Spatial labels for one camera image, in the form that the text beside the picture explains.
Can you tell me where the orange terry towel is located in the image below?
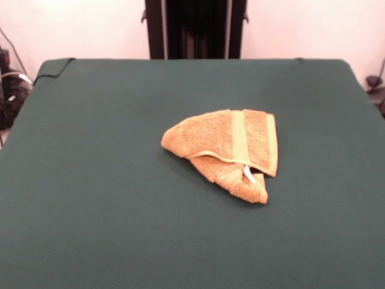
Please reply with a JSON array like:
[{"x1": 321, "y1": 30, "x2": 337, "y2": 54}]
[{"x1": 161, "y1": 108, "x2": 277, "y2": 205}]

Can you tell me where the dark green table cloth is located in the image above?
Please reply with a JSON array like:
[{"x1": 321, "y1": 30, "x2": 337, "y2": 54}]
[{"x1": 0, "y1": 57, "x2": 385, "y2": 289}]

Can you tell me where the dark grey stand foot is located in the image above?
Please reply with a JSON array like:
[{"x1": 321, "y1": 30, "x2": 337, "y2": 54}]
[{"x1": 365, "y1": 75, "x2": 385, "y2": 118}]

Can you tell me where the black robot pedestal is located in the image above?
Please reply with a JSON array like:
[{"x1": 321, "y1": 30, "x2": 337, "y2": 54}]
[{"x1": 140, "y1": 0, "x2": 250, "y2": 60}]

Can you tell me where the black cable tangle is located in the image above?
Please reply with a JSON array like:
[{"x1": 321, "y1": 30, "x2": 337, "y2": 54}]
[{"x1": 0, "y1": 26, "x2": 34, "y2": 131}]

